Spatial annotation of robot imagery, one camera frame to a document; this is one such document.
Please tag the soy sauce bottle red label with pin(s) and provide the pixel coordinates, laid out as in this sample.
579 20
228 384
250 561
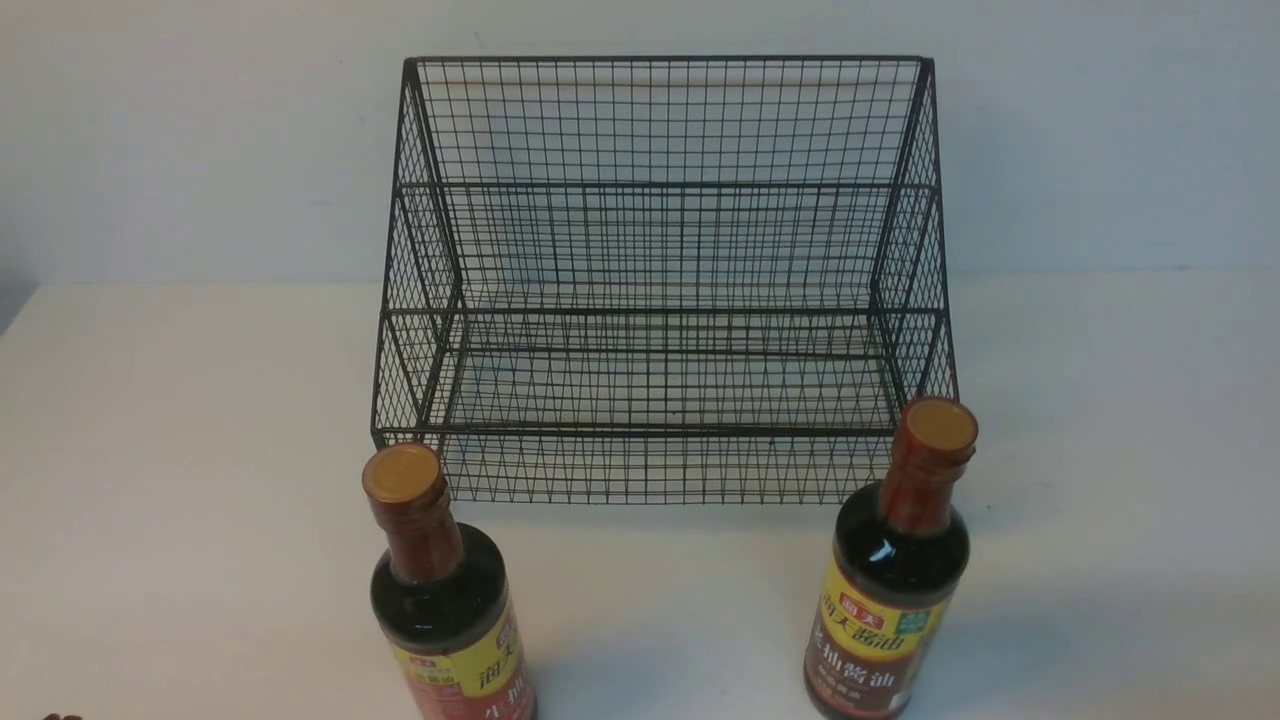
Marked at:
441 595

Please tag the soy sauce bottle brown label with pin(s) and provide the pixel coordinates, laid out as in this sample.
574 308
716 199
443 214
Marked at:
899 550

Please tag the black wire mesh rack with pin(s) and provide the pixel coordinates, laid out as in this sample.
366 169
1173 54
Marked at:
662 278

